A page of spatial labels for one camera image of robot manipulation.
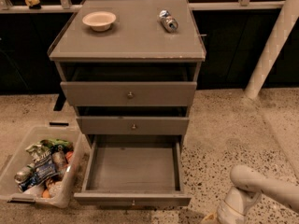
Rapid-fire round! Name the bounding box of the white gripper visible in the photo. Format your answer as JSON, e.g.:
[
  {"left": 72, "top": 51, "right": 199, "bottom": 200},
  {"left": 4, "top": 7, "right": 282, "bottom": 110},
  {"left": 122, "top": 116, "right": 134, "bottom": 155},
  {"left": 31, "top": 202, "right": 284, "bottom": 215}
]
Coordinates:
[{"left": 202, "top": 186, "right": 261, "bottom": 224}]

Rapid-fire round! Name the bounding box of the grey bottom drawer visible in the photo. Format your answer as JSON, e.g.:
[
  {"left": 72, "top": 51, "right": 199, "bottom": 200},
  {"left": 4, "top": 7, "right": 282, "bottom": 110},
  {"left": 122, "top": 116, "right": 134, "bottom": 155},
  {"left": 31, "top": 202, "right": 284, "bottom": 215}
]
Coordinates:
[{"left": 74, "top": 135, "right": 191, "bottom": 207}]

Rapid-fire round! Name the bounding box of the grey drawer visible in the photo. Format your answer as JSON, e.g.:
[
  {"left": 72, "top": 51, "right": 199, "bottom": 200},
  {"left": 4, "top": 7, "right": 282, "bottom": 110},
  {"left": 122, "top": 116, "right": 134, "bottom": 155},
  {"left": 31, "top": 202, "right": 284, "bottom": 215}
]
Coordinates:
[
  {"left": 61, "top": 81, "right": 197, "bottom": 106},
  {"left": 77, "top": 116, "right": 189, "bottom": 135},
  {"left": 74, "top": 135, "right": 191, "bottom": 207}
]

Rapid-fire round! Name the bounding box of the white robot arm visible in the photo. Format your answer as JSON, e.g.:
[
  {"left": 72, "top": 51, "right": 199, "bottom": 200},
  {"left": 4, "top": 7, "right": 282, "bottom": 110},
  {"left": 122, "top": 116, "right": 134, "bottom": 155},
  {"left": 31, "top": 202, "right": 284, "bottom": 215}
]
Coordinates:
[{"left": 200, "top": 165, "right": 299, "bottom": 224}]

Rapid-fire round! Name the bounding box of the grey middle drawer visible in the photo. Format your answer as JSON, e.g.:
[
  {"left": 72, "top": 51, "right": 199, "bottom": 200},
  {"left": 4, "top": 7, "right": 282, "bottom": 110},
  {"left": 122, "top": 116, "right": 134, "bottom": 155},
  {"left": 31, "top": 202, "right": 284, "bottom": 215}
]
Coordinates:
[{"left": 77, "top": 116, "right": 189, "bottom": 135}]

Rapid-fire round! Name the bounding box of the grey drawer cabinet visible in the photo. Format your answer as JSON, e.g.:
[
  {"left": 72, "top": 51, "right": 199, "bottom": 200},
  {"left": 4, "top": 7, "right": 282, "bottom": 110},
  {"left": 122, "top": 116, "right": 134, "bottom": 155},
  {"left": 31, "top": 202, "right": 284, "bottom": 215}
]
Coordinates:
[{"left": 47, "top": 0, "right": 207, "bottom": 147}]

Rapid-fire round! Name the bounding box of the grey top drawer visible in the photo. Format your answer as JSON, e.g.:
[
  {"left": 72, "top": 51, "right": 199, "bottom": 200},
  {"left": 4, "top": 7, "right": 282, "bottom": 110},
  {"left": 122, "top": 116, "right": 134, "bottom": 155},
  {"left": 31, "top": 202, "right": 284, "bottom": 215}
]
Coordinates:
[{"left": 61, "top": 81, "right": 197, "bottom": 106}]

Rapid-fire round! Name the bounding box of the orange fruit in bin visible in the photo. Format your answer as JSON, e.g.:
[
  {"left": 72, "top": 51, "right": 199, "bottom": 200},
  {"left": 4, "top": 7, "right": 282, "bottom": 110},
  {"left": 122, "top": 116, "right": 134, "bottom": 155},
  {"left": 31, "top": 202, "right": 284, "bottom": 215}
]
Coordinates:
[{"left": 42, "top": 189, "right": 50, "bottom": 198}]

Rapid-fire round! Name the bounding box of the green snack bag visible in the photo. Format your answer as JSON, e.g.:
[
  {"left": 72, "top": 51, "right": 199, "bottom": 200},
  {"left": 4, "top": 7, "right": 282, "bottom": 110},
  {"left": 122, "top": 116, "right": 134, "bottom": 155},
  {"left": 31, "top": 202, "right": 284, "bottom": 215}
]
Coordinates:
[{"left": 41, "top": 139, "right": 73, "bottom": 152}]

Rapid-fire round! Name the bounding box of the blue white snack bag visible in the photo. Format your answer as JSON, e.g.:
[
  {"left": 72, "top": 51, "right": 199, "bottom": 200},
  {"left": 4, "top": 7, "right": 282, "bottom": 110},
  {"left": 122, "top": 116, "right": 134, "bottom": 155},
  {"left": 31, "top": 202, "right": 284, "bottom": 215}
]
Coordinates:
[{"left": 26, "top": 144, "right": 57, "bottom": 184}]

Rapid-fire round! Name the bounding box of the clear plastic bin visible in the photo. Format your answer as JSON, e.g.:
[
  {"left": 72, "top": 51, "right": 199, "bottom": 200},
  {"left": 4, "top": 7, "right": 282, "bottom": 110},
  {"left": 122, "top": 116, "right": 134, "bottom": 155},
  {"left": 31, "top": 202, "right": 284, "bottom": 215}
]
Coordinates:
[{"left": 0, "top": 126, "right": 84, "bottom": 208}]

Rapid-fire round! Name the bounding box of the silver can in bin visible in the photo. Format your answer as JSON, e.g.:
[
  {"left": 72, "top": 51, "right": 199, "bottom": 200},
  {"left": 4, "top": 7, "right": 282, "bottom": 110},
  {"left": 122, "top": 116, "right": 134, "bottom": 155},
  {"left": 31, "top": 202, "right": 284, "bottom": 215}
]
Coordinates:
[{"left": 14, "top": 163, "right": 35, "bottom": 184}]

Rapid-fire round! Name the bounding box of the crushed silver soda can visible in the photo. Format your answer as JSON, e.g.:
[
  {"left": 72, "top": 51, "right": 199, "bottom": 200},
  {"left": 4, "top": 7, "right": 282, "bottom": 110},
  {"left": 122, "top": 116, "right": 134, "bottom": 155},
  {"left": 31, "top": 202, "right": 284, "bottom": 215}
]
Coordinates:
[{"left": 159, "top": 9, "right": 178, "bottom": 33}]

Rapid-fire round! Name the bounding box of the white diagonal pipe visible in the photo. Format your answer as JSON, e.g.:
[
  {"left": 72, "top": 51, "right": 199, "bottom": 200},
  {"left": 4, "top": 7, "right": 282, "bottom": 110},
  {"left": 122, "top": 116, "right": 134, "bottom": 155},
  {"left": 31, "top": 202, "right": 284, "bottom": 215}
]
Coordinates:
[{"left": 245, "top": 0, "right": 299, "bottom": 99}]

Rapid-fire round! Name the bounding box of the beige bowl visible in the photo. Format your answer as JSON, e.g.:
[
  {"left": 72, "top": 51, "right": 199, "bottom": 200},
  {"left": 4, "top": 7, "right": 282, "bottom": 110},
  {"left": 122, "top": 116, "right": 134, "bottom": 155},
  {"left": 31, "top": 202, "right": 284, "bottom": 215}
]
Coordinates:
[{"left": 82, "top": 11, "right": 116, "bottom": 32}]

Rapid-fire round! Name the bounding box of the small yellow toy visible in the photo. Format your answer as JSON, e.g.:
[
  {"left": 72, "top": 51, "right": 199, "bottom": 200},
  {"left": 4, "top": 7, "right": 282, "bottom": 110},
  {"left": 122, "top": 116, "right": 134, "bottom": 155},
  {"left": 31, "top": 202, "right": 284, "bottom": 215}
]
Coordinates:
[{"left": 25, "top": 0, "right": 41, "bottom": 9}]

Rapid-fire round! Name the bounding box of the metal window railing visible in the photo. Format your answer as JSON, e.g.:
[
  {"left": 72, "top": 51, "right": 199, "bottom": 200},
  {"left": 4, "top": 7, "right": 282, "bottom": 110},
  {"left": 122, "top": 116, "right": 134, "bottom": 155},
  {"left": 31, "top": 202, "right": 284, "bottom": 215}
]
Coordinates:
[{"left": 0, "top": 0, "right": 293, "bottom": 15}]

